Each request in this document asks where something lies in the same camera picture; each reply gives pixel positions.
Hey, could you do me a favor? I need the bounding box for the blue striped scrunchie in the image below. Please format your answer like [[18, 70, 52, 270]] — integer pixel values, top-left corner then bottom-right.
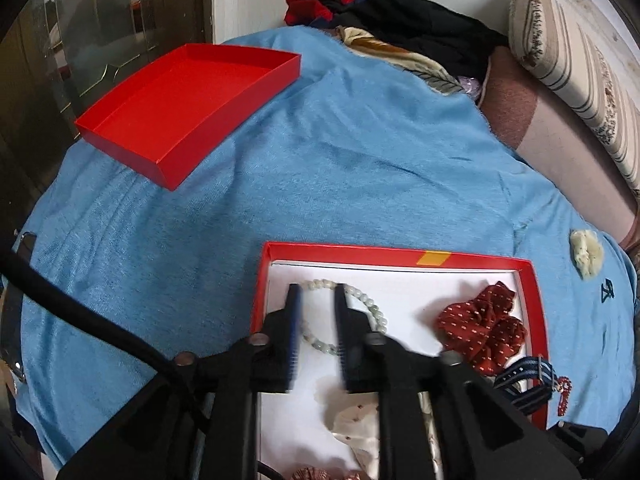
[[492, 356, 556, 416]]

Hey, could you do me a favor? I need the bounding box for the red jewelry box white interior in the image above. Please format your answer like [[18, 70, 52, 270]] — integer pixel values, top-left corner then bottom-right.
[[252, 242, 552, 479]]

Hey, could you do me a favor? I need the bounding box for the cream floral scrunchie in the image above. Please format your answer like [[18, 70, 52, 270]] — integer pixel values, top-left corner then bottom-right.
[[331, 392, 444, 479]]

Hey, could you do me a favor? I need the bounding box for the black cable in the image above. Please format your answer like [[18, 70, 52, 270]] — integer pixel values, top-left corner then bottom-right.
[[0, 246, 172, 373]]

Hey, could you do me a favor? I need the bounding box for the red box lid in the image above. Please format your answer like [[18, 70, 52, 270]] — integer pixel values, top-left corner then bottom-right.
[[75, 44, 302, 191]]

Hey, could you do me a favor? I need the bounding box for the pale green bead bracelet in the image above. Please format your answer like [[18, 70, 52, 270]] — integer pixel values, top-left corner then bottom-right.
[[297, 277, 390, 357]]

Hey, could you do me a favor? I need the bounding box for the red patterned scrunchie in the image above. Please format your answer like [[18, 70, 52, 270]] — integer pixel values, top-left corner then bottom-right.
[[434, 282, 527, 376]]

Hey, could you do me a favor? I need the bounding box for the dark glass cabinet door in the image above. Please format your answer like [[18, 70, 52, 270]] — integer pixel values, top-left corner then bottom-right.
[[1, 0, 213, 243]]

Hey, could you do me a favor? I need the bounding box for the red bead bracelet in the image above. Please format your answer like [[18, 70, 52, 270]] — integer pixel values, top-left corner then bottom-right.
[[555, 375, 573, 417]]

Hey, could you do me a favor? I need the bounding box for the red striped scrunchie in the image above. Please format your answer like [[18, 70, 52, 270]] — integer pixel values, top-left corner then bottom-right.
[[290, 466, 368, 480]]

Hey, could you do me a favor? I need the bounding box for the cream fluffy scrunchie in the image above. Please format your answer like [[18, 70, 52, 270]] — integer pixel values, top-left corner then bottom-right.
[[570, 230, 604, 280]]

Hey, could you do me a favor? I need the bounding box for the blue bed blanket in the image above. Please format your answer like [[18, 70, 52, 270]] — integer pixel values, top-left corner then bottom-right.
[[24, 27, 636, 431]]

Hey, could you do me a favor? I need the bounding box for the striped beige pillow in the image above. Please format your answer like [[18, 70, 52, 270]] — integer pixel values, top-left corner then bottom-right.
[[509, 0, 639, 195]]

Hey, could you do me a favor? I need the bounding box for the black clothing pile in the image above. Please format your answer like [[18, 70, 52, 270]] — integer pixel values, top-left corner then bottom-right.
[[333, 0, 509, 81]]

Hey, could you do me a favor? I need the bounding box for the red garment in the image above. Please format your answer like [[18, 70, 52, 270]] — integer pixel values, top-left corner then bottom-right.
[[283, 0, 356, 26]]

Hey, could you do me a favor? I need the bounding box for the pink folded quilt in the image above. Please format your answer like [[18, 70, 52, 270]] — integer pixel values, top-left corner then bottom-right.
[[480, 47, 639, 252]]

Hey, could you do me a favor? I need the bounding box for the patterned silk scarf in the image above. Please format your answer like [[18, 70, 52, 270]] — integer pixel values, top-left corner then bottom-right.
[[335, 26, 465, 96]]

